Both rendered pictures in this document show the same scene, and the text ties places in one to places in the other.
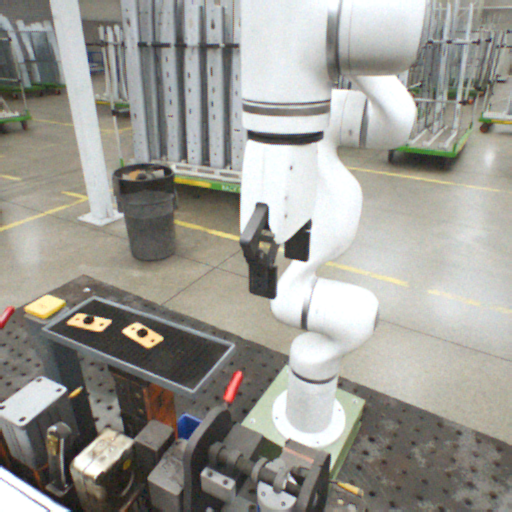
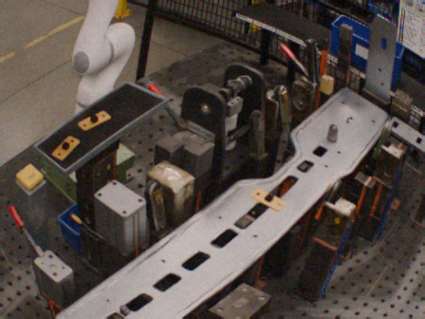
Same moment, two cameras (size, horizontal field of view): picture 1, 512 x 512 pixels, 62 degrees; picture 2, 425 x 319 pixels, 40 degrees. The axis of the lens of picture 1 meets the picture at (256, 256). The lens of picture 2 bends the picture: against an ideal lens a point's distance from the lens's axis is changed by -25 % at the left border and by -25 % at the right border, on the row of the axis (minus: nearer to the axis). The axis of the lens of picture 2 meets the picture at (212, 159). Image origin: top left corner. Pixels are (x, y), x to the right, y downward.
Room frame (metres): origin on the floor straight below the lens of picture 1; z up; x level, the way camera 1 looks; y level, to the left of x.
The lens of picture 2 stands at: (0.29, 1.51, 2.08)
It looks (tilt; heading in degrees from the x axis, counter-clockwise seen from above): 37 degrees down; 274
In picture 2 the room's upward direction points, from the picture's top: 8 degrees clockwise
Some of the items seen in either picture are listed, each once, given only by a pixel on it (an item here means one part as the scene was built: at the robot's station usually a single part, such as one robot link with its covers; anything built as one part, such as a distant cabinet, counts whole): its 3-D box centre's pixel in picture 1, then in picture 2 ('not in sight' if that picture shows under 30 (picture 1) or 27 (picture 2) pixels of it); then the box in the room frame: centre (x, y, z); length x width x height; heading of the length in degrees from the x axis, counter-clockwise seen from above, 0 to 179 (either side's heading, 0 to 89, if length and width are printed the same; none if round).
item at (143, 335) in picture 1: (142, 333); (94, 119); (0.66, 0.22, 1.17); 0.08 x 0.04 x 0.01; 52
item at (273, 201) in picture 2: not in sight; (268, 197); (0.25, 0.18, 1.01); 0.08 x 0.04 x 0.01; 152
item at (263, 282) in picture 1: (257, 273); not in sight; (0.37, 0.00, 1.47); 0.03 x 0.03 x 0.07; 62
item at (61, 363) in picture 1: (67, 385); (40, 248); (0.77, 0.46, 0.92); 0.08 x 0.08 x 0.44; 63
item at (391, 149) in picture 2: not in sight; (380, 193); (-0.12, -0.08, 0.87); 0.12 x 0.09 x 0.35; 153
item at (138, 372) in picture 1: (136, 340); (96, 125); (0.65, 0.23, 1.16); 0.37 x 0.14 x 0.02; 63
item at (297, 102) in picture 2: not in sight; (299, 131); (0.18, -0.31, 0.88); 0.07 x 0.06 x 0.35; 153
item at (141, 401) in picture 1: (150, 423); (96, 203); (0.65, 0.23, 0.92); 0.10 x 0.08 x 0.45; 63
